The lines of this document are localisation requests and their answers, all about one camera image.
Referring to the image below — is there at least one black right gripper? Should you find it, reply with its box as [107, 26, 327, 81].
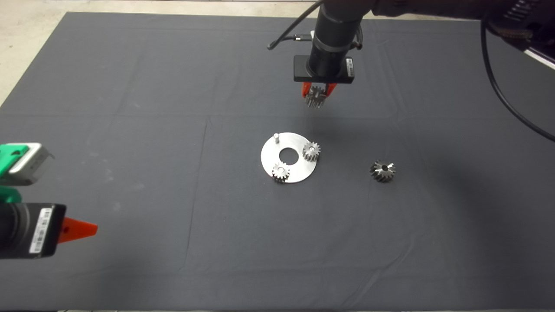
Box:
[294, 48, 355, 99]

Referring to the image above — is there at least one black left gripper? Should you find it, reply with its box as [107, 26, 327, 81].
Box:
[0, 204, 98, 260]

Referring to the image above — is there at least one small dark steel gear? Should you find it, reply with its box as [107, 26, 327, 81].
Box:
[305, 86, 326, 109]

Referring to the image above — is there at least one larger steel gear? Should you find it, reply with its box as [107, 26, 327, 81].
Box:
[370, 159, 396, 183]

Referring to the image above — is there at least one round metal plate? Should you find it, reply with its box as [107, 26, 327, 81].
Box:
[261, 132, 318, 184]

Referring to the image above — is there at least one dark grey table cloth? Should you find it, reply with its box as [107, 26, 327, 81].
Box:
[0, 12, 555, 312]

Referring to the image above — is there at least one black right camera cable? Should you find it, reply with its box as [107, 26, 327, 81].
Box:
[268, 0, 555, 143]

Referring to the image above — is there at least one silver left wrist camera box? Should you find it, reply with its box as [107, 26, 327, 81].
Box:
[7, 143, 55, 186]

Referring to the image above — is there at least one green left camera mount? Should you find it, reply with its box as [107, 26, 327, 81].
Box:
[0, 144, 30, 204]

